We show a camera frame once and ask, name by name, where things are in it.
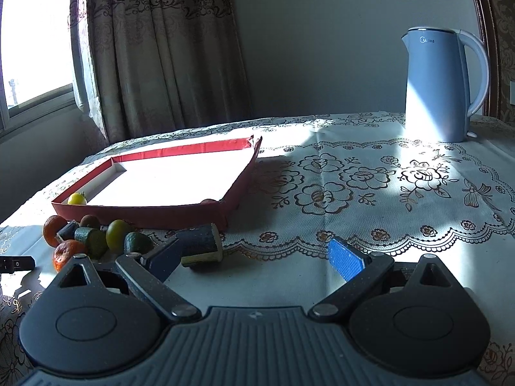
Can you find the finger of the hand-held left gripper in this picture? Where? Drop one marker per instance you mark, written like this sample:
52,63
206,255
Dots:
16,264

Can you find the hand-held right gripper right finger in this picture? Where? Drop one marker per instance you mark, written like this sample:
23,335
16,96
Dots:
346,263

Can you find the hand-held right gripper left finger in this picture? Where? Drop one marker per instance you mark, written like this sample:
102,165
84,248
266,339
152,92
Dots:
163,259

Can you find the green fruit wedge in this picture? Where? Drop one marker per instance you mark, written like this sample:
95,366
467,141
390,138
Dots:
136,243

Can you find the dark sugarcane piece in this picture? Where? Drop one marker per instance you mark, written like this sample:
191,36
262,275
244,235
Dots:
68,231
201,241

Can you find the orange mandarin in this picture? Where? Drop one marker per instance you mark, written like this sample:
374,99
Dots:
52,229
64,255

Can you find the green round fruit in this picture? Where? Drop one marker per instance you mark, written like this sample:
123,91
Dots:
116,235

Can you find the green cylinder fruit piece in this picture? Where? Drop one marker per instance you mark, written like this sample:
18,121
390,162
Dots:
94,243

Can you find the red shallow cardboard tray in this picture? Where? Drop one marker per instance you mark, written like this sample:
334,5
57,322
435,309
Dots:
161,177

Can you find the brown kiwi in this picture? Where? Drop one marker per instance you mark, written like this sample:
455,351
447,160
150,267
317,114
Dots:
89,221

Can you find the white floral lace tablecloth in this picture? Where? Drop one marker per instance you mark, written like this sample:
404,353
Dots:
362,217

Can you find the small brown round fruit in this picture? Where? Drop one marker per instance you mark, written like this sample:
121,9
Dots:
208,202

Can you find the yellow-green round fruit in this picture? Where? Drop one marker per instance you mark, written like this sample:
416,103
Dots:
76,199

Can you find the light blue electric kettle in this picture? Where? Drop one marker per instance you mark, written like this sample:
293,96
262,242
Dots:
434,88

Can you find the beige patterned curtain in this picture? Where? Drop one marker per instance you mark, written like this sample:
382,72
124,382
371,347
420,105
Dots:
161,48

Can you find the window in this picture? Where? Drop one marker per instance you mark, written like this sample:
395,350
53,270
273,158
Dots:
32,28

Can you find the wooden-framed upholstered chair back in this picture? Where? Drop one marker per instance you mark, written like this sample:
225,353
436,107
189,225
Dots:
503,28

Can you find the white wall socket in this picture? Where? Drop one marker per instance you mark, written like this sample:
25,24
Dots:
512,97

